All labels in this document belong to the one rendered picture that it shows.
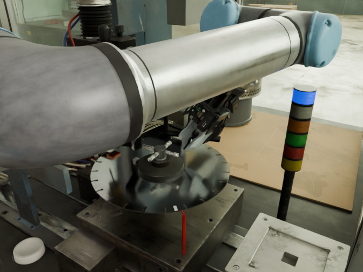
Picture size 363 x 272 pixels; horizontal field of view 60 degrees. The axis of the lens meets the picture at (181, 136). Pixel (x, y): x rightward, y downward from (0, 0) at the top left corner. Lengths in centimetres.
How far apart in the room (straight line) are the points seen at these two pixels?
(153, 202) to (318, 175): 68
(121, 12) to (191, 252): 61
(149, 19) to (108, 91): 115
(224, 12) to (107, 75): 32
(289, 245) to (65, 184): 48
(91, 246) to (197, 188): 27
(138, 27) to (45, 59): 69
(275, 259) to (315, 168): 63
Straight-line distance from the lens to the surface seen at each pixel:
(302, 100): 69
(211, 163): 79
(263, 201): 102
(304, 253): 68
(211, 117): 67
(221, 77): 35
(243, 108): 143
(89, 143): 27
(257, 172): 114
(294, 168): 76
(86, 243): 79
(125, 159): 81
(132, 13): 92
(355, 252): 40
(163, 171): 74
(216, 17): 56
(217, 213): 79
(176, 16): 100
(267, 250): 66
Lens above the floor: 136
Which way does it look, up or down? 27 degrees down
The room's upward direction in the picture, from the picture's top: straight up
